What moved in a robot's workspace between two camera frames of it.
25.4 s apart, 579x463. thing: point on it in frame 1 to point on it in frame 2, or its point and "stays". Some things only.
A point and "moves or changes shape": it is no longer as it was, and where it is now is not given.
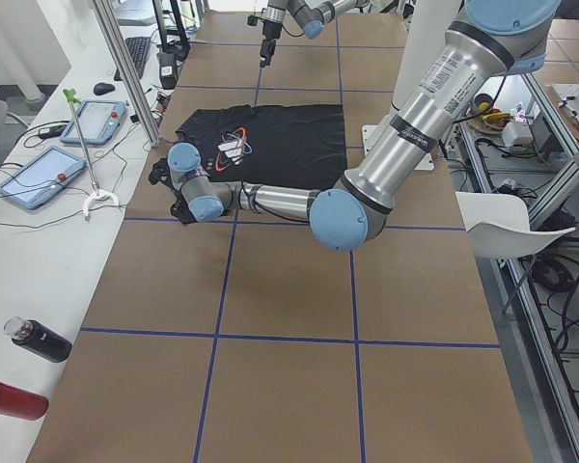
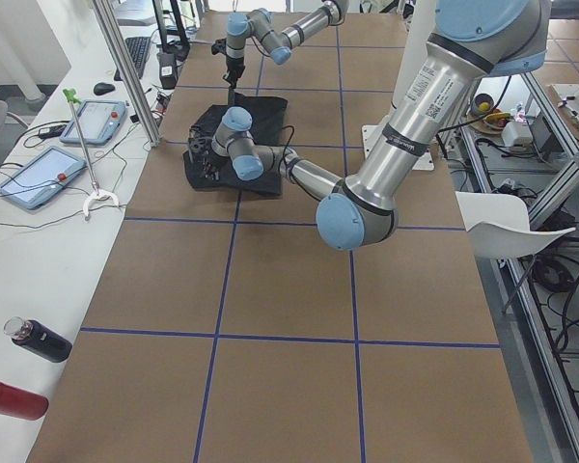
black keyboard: [138, 46] stays
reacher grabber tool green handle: [71, 97] stays
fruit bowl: [487, 119] stays
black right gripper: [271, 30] to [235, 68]
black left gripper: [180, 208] to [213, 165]
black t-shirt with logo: [300, 145] moves or changes shape
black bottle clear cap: [39, 338] stays
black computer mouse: [102, 88] stays
